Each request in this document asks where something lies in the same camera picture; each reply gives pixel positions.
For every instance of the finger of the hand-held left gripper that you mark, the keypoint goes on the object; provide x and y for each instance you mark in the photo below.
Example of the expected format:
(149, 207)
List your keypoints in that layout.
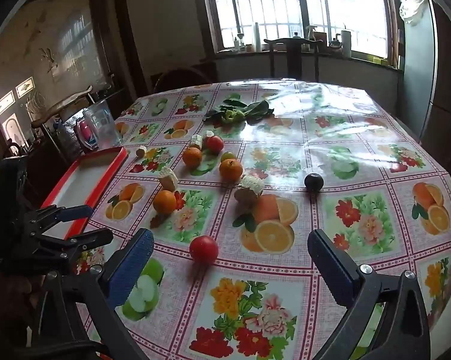
(73, 212)
(90, 239)

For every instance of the red tomato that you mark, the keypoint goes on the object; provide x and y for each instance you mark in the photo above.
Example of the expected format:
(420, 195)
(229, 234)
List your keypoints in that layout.
(203, 249)
(215, 143)

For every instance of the green leafy vegetable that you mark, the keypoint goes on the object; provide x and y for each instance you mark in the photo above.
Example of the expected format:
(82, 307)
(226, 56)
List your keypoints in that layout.
(240, 111)

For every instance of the white plastic bag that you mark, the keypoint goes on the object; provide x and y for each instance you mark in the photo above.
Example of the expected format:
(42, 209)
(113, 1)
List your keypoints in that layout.
(413, 7)

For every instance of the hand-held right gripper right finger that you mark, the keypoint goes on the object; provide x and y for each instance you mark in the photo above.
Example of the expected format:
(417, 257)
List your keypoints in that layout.
(336, 266)

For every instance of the dark kettle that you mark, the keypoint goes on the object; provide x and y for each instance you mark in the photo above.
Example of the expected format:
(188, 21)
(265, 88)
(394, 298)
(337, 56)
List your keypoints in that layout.
(335, 44)

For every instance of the round wicker chair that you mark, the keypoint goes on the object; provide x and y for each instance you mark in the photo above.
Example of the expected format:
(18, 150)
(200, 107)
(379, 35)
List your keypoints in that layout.
(180, 77)

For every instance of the green tomato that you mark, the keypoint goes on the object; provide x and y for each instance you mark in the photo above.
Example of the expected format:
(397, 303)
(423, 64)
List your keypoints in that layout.
(229, 156)

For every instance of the tall white bottle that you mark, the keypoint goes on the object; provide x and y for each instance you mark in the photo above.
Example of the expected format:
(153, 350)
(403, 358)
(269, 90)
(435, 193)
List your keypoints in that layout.
(256, 36)

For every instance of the red and blue plastic object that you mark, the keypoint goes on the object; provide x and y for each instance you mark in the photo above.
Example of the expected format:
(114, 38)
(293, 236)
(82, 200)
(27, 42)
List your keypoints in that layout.
(85, 135)

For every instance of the orange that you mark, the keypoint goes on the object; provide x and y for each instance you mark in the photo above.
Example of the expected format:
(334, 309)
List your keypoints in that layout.
(231, 168)
(192, 156)
(164, 201)

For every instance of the red rimmed white tray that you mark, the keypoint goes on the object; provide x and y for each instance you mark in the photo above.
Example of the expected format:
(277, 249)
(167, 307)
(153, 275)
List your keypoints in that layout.
(90, 172)

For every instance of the light wooden chair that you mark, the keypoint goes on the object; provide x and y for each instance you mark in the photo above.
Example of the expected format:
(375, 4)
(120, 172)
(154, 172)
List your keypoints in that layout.
(64, 103)

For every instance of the grey refrigerator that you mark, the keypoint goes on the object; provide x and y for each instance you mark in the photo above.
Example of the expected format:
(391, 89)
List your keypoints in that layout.
(420, 75)

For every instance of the barred window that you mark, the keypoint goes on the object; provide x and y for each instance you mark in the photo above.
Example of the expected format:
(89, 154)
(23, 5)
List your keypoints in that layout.
(270, 3)

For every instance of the clear plastic pitcher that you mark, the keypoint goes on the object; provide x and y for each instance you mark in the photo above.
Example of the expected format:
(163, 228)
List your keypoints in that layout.
(102, 123)

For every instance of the fruit and flower printed tablecloth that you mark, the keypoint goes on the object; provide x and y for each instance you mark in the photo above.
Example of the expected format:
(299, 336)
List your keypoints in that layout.
(323, 146)

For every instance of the dark plum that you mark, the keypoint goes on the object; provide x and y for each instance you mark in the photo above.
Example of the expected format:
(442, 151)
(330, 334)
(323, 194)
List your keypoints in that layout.
(314, 181)

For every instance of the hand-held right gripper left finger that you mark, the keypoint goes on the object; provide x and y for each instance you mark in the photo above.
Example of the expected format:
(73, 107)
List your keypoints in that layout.
(135, 266)

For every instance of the dark wooden chair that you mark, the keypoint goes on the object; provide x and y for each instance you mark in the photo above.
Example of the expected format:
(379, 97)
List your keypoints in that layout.
(293, 50)

